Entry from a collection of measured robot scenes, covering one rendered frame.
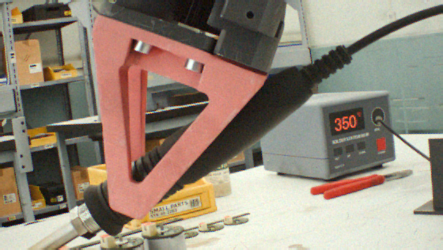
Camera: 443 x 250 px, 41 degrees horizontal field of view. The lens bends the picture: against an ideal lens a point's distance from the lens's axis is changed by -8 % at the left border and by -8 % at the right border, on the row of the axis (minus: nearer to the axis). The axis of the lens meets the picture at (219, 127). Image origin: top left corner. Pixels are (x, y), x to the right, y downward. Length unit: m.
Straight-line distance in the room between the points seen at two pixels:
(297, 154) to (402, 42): 5.15
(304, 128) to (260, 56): 0.54
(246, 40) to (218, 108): 0.03
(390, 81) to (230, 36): 5.82
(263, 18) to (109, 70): 0.06
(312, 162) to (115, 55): 0.54
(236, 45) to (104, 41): 0.05
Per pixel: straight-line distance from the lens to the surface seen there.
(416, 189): 0.66
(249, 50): 0.22
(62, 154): 3.47
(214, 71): 0.23
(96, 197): 0.27
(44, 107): 5.00
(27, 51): 4.55
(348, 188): 0.68
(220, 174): 0.76
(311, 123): 0.75
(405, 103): 5.96
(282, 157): 0.82
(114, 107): 0.25
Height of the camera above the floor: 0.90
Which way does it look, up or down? 5 degrees down
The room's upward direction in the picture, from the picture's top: 8 degrees counter-clockwise
